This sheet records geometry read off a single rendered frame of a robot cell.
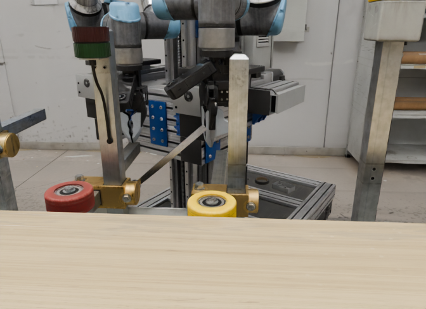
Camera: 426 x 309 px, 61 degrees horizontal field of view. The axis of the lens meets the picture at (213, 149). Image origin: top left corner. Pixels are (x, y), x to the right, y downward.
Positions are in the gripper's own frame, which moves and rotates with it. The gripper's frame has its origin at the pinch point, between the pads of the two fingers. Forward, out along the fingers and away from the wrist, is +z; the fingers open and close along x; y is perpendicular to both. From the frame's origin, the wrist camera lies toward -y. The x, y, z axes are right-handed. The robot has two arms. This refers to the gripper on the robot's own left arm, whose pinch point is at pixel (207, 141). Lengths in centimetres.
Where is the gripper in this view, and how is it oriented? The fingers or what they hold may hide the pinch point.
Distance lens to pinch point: 81.4
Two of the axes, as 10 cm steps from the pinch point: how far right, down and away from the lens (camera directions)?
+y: 9.6, -0.9, 2.7
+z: 0.0, 9.5, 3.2
